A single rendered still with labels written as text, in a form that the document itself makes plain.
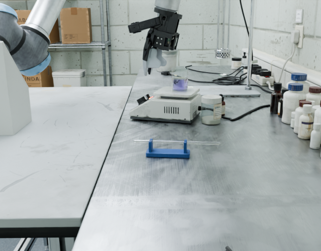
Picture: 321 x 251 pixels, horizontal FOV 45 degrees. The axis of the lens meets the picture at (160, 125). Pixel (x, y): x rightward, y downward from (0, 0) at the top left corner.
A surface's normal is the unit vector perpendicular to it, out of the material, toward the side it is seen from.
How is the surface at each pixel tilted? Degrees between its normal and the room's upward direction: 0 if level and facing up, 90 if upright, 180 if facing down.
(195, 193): 0
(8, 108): 90
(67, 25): 91
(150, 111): 90
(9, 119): 90
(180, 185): 0
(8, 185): 0
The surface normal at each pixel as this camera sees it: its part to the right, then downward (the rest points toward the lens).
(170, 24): -0.37, 0.25
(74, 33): 0.11, 0.25
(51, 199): -0.01, -0.96
